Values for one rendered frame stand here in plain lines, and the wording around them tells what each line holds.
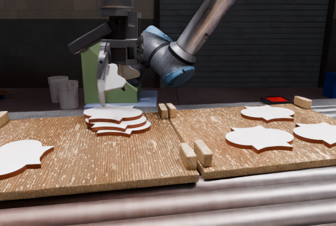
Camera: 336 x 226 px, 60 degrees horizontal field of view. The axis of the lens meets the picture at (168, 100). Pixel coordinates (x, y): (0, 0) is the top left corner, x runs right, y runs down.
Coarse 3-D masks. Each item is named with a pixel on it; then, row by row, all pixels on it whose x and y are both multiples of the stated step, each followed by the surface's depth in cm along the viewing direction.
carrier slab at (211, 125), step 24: (192, 120) 73; (216, 120) 73; (240, 120) 73; (312, 120) 73; (192, 144) 58; (216, 144) 58; (312, 144) 58; (216, 168) 49; (240, 168) 49; (264, 168) 50; (288, 168) 51
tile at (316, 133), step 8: (296, 128) 64; (304, 128) 64; (312, 128) 64; (320, 128) 64; (328, 128) 64; (296, 136) 61; (304, 136) 60; (312, 136) 60; (320, 136) 60; (328, 136) 60; (328, 144) 57
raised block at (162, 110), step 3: (159, 105) 76; (162, 105) 76; (159, 108) 75; (162, 108) 73; (165, 108) 73; (159, 111) 75; (162, 111) 73; (165, 111) 73; (159, 114) 75; (162, 114) 73; (165, 114) 73; (162, 117) 73; (165, 117) 73
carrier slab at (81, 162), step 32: (0, 128) 67; (32, 128) 67; (64, 128) 67; (160, 128) 67; (64, 160) 51; (96, 160) 51; (128, 160) 51; (160, 160) 51; (0, 192) 42; (32, 192) 43; (64, 192) 44
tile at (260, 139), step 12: (228, 132) 62; (240, 132) 62; (252, 132) 62; (264, 132) 62; (276, 132) 62; (240, 144) 56; (252, 144) 56; (264, 144) 56; (276, 144) 56; (288, 144) 56
